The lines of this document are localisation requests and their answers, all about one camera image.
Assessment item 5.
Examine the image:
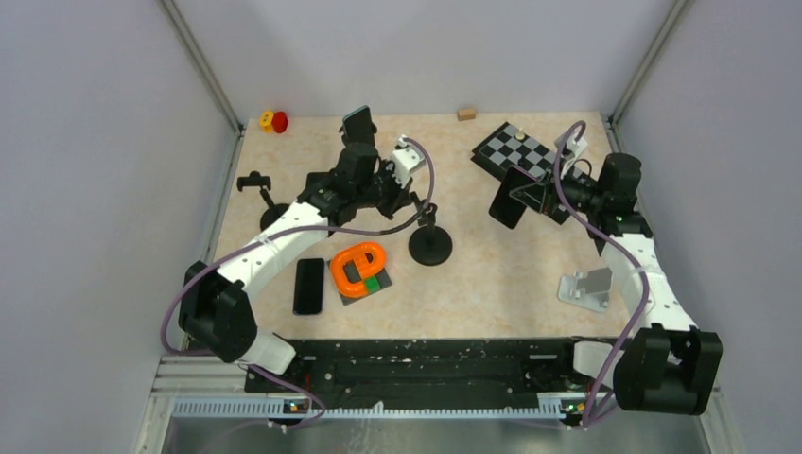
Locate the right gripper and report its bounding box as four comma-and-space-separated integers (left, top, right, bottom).
510, 157, 604, 217

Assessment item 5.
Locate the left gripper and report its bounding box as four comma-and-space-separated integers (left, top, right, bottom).
355, 159, 412, 219

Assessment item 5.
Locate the black phone with purple edge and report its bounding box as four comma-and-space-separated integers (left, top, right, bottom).
489, 166, 533, 229

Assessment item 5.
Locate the black phone stand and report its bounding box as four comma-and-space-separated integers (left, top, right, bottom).
340, 126, 378, 156
408, 203, 453, 267
235, 170, 289, 231

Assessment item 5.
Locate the teal edged black phone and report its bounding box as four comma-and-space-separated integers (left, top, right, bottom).
339, 105, 375, 132

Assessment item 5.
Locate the white plastic phone holder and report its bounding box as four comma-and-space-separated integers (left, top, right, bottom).
557, 268, 613, 313

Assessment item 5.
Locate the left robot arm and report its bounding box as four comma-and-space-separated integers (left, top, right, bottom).
173, 136, 435, 391

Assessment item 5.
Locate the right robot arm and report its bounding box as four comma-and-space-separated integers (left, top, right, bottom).
512, 153, 724, 415

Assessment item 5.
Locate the black phone lower left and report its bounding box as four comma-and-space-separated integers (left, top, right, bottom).
292, 258, 325, 316

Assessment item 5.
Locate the black grey chessboard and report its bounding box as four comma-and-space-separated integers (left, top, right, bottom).
471, 122, 566, 224

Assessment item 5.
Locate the green building brick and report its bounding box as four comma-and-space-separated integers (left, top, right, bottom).
363, 276, 381, 294

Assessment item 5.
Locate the small wooden block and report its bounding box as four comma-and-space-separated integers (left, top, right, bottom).
457, 108, 478, 121

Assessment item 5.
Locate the red toy block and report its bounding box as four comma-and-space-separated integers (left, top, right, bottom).
270, 111, 288, 133

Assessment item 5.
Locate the yellow toy block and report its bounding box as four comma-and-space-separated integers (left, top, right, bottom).
258, 110, 275, 133

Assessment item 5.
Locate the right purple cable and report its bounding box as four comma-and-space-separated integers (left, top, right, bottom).
550, 120, 652, 430

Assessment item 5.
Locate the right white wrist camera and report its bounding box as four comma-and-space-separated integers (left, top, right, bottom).
554, 133, 588, 179

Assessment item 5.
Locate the orange plastic ring toy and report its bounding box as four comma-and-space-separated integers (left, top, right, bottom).
329, 241, 387, 299

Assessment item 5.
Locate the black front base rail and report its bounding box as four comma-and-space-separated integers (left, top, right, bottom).
240, 337, 591, 411

